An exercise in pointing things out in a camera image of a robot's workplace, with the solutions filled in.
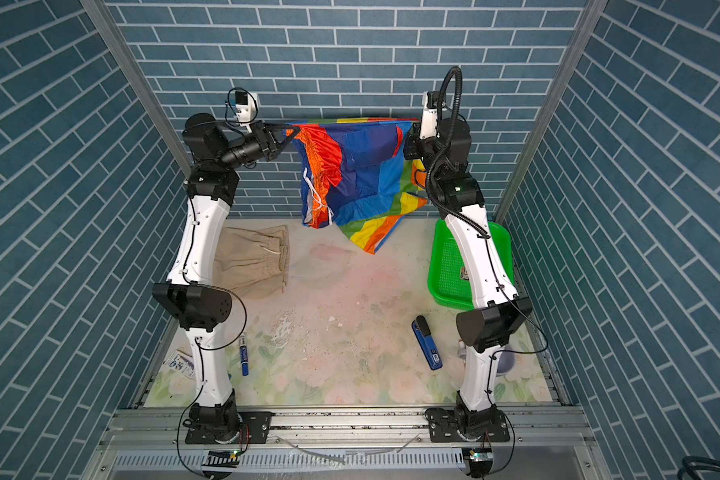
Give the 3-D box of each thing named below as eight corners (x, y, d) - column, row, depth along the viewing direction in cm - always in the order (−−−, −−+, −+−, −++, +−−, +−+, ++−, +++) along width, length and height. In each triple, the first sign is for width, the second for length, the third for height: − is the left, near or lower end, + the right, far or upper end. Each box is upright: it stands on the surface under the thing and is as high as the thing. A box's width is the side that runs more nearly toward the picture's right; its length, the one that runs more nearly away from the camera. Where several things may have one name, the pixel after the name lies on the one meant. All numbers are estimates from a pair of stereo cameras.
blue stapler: (429, 372, 85) (432, 367, 81) (410, 324, 95) (412, 317, 91) (440, 369, 86) (444, 363, 82) (421, 321, 95) (423, 314, 91)
